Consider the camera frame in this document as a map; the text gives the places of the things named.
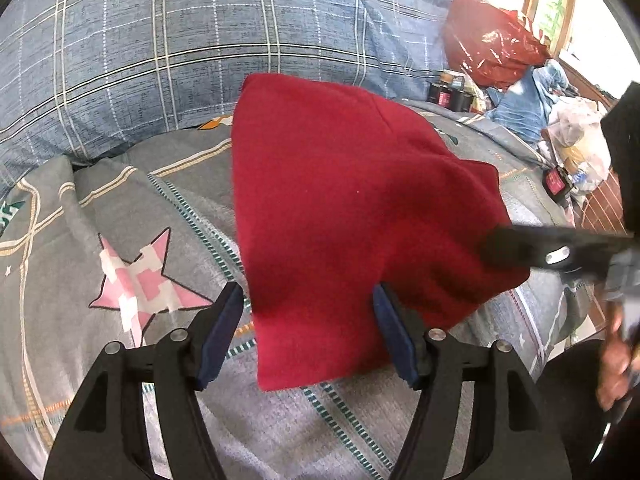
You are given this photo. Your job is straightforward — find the person's dark trousers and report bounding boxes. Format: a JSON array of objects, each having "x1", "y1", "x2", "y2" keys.
[{"x1": 537, "y1": 339, "x2": 640, "y2": 480}]

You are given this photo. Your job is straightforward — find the grey printed bed sheet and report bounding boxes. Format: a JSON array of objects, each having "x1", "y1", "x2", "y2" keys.
[{"x1": 0, "y1": 101, "x2": 617, "y2": 480}]

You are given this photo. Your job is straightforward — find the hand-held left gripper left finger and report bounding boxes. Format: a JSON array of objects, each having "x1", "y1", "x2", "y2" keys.
[{"x1": 44, "y1": 281, "x2": 245, "y2": 480}]

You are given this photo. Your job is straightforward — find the red knitted garment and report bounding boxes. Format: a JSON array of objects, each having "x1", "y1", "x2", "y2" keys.
[{"x1": 231, "y1": 72, "x2": 531, "y2": 392}]

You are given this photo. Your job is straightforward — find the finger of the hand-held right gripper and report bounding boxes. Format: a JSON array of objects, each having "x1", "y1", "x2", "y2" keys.
[{"x1": 477, "y1": 225, "x2": 637, "y2": 275}]

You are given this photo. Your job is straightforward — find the blue plaid pillow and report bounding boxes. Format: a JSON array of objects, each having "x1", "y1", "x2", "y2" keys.
[{"x1": 0, "y1": 0, "x2": 482, "y2": 182}]

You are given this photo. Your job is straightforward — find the small red black device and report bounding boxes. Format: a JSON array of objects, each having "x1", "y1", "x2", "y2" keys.
[{"x1": 542, "y1": 164, "x2": 572, "y2": 200}]

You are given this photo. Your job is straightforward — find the person's right hand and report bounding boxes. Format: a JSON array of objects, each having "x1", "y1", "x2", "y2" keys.
[{"x1": 597, "y1": 305, "x2": 640, "y2": 412}]

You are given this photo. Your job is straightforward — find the red plastic bag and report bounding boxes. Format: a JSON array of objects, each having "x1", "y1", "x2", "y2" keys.
[{"x1": 444, "y1": 0, "x2": 552, "y2": 92}]

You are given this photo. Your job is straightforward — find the white plastic bags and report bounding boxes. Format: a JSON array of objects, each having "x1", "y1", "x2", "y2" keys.
[{"x1": 542, "y1": 96, "x2": 614, "y2": 194}]

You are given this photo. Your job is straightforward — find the blue denim cloth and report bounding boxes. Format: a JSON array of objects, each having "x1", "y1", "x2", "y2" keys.
[{"x1": 486, "y1": 59, "x2": 572, "y2": 144}]

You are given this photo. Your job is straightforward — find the dark jar with red label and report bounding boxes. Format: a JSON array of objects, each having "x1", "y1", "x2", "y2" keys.
[{"x1": 427, "y1": 80, "x2": 453, "y2": 107}]

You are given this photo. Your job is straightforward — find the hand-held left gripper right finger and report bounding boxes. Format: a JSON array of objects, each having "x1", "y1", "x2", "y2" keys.
[{"x1": 372, "y1": 282, "x2": 573, "y2": 480}]

